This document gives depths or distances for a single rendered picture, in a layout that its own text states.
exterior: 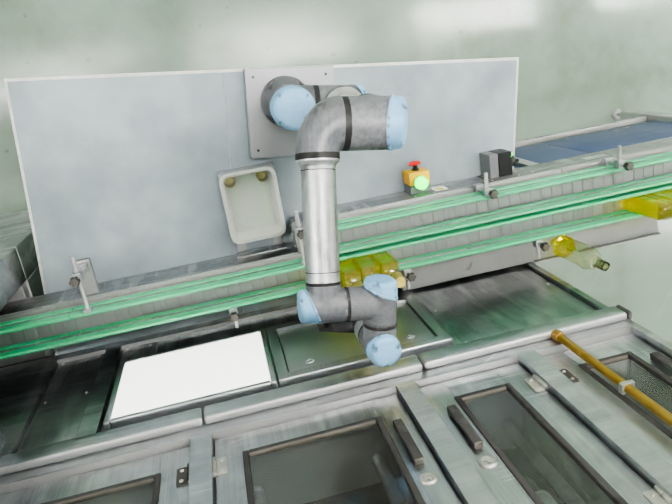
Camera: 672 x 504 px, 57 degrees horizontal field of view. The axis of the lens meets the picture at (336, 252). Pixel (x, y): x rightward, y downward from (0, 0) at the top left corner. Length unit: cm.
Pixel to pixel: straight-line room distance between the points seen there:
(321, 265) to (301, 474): 43
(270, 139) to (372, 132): 67
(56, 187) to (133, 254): 30
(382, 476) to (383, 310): 34
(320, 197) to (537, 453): 67
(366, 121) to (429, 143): 82
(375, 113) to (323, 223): 25
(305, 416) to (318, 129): 67
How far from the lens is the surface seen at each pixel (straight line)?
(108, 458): 156
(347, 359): 162
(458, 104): 213
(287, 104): 170
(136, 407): 166
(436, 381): 157
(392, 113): 133
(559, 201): 214
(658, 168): 240
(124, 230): 204
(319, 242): 130
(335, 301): 132
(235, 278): 187
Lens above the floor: 272
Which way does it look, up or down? 70 degrees down
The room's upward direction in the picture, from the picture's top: 144 degrees clockwise
